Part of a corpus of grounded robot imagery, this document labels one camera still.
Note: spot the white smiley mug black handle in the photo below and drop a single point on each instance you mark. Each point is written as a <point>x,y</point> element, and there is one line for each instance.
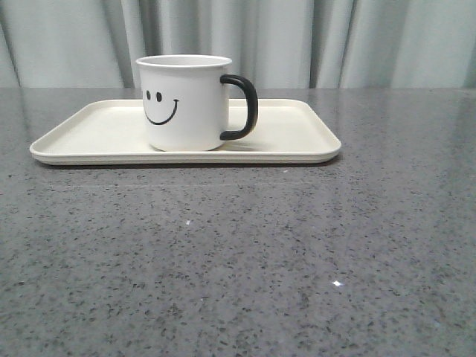
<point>186,101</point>

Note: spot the cream rectangular plastic tray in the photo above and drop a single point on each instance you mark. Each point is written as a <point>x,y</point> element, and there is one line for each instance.
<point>112,132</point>

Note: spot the pale green curtain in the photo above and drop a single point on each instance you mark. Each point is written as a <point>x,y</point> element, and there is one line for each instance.
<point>275,44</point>

